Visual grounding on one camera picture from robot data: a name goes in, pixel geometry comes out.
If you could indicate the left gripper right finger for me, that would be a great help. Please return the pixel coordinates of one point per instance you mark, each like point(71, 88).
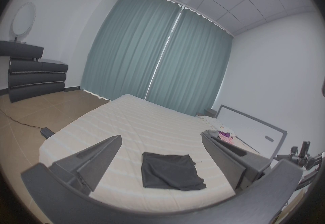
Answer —
point(233, 159)

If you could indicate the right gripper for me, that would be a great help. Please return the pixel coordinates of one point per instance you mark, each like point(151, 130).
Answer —
point(297, 160)

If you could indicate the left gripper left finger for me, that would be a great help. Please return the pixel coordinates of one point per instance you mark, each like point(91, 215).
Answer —
point(99, 159)

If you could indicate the black T-shirt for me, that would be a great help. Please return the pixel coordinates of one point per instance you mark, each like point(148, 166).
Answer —
point(170, 172)

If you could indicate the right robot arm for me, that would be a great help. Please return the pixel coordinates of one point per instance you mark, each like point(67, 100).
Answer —
point(306, 149)

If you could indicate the bed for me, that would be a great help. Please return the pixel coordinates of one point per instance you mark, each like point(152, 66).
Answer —
point(152, 126)

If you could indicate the white printed pillow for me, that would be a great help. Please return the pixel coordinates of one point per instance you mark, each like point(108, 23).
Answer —
point(215, 122)

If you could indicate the grey bedside table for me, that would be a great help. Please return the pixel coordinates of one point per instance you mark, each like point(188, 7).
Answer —
point(209, 111)

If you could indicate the black power adapter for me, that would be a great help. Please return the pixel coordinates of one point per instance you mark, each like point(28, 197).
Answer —
point(47, 133)

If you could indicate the black chest of drawers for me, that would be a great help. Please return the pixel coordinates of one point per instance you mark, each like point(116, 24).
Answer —
point(38, 78)

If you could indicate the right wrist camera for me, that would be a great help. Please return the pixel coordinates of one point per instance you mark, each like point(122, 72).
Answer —
point(294, 150)

